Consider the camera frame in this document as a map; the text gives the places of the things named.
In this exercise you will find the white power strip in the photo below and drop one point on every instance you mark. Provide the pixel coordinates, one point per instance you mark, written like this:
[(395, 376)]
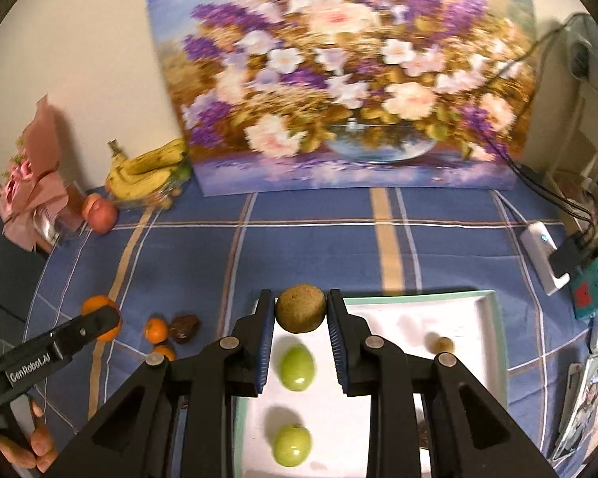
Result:
[(538, 244)]

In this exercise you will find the pink wrapped flower bouquet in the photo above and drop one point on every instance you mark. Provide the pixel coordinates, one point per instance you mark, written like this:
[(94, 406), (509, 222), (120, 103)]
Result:
[(35, 179)]

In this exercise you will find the large green jujube fruit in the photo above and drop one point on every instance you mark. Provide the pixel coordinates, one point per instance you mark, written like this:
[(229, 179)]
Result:
[(291, 445)]

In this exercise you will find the round dark brown avocado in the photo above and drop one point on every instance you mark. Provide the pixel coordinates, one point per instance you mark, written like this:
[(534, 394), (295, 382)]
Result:
[(184, 328)]

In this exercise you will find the small brown-green round fruit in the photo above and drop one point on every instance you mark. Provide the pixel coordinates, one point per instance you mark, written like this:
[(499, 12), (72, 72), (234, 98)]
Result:
[(300, 308), (437, 344)]

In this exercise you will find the photo card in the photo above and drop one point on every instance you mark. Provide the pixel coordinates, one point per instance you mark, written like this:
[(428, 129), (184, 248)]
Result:
[(583, 408)]

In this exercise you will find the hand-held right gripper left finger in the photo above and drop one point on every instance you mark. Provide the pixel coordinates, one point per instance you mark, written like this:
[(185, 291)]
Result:
[(265, 348)]

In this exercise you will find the wall power outlet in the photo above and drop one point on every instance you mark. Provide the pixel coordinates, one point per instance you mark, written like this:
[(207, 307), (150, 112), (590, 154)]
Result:
[(580, 57)]

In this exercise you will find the white tray with green rim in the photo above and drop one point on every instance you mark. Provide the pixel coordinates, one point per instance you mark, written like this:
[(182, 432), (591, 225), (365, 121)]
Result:
[(408, 318)]

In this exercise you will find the blue plaid tablecloth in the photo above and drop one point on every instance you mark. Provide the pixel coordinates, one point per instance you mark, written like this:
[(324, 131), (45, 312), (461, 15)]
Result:
[(329, 239)]

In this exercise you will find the large red apple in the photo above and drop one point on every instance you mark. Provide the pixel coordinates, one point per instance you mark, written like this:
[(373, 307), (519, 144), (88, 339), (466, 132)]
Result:
[(102, 215)]

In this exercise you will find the person's left hand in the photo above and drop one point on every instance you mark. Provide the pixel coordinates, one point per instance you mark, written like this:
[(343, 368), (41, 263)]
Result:
[(42, 438)]

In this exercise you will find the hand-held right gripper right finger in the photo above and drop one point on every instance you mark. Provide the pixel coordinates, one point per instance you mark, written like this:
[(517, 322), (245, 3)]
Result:
[(340, 348)]

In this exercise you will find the yellow banana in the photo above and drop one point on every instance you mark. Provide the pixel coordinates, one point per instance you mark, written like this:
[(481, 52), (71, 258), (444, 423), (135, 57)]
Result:
[(129, 181), (154, 158)]

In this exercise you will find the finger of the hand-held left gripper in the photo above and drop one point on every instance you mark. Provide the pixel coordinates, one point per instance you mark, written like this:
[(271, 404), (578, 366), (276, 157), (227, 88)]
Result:
[(99, 323)]

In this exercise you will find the flower painting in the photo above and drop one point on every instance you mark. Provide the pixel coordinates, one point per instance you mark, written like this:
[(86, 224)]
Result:
[(329, 84)]

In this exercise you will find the orange mandarin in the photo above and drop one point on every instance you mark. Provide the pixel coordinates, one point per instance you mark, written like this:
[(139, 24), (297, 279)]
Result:
[(156, 331), (97, 303), (165, 352)]

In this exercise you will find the white shelf rack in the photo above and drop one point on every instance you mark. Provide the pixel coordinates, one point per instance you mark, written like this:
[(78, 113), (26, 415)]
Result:
[(595, 109)]

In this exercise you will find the black power adapter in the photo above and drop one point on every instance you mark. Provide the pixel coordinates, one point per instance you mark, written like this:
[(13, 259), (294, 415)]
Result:
[(568, 256)]

